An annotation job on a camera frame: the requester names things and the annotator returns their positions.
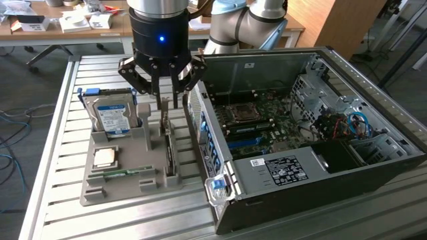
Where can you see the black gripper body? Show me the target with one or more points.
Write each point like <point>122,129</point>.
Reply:
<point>161,37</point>

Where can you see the green graphics card with fan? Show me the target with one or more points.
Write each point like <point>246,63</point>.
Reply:
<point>170,150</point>

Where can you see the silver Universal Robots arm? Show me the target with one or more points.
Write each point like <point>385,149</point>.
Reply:
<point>230,25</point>

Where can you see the white paper stack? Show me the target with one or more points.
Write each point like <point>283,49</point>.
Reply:
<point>201,23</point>

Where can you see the brown cardboard box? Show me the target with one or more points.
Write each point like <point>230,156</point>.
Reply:
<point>205,10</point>

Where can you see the hard disk in blue carrier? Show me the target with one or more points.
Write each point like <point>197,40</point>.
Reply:
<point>111,117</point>

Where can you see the small white box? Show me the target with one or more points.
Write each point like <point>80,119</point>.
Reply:
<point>100,22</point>

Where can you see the metal CPU socket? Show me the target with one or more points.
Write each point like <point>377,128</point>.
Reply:
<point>243,112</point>

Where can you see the flat white box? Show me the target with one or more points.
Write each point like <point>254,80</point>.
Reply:
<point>75,28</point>

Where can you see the white tape roll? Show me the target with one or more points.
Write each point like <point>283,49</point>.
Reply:
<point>75,20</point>

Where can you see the green installed RAM stick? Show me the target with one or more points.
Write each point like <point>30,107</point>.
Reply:
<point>250,127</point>

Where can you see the wooden desk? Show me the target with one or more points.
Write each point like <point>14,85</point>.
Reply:
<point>50,35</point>

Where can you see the grey parts rack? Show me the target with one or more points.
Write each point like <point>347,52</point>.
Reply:
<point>134,155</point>

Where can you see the blue expansion slot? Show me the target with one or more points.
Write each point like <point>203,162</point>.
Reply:
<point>245,143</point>

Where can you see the green motherboard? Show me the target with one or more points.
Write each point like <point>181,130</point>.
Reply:
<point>281,125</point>

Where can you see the silver CPU chip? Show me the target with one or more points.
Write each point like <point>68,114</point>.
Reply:
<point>104,158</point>

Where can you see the grey metal cup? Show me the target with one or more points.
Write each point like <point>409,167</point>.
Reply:
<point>54,3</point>

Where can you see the white box with black lid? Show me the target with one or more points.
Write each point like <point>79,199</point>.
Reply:
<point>34,25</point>

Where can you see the green RAM stick on rack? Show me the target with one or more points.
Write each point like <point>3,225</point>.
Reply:
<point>130,172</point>

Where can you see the blue case release latch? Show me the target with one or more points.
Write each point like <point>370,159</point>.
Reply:
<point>218,185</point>

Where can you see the grey power supply unit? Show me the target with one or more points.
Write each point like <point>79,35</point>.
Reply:
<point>254,180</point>

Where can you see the black open PC case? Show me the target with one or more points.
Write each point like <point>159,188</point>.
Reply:
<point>301,200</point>

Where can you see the silver disk bay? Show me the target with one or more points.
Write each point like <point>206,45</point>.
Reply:
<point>383,147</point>

